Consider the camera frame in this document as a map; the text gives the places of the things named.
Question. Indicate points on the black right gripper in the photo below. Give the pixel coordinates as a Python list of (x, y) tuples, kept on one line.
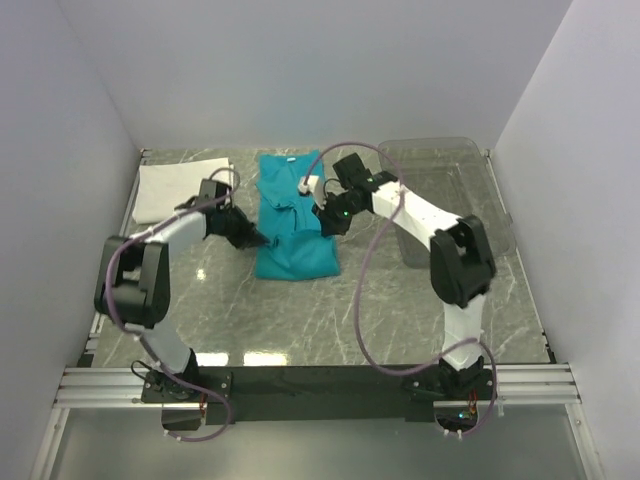
[(330, 226)]

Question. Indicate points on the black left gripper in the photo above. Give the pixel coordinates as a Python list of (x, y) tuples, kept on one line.
[(249, 235)]

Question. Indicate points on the teal t shirt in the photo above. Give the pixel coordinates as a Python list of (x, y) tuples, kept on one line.
[(297, 250)]

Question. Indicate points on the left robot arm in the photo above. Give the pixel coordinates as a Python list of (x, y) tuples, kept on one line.
[(134, 287)]

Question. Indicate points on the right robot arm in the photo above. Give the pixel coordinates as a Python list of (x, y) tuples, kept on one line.
[(461, 263)]

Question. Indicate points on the folded white t shirt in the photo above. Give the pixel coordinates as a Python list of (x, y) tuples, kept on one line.
[(163, 187)]

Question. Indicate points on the clear plastic bin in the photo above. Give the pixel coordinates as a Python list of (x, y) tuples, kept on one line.
[(454, 175)]

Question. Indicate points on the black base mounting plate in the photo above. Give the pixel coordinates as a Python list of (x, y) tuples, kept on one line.
[(306, 393)]

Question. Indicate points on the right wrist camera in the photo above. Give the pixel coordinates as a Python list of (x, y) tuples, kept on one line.
[(313, 187)]

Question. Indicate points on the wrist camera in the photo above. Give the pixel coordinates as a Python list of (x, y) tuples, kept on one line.
[(213, 192), (313, 187)]

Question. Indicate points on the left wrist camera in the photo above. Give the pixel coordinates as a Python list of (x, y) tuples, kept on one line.
[(213, 192)]

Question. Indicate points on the aluminium rail frame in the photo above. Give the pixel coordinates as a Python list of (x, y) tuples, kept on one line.
[(111, 388)]

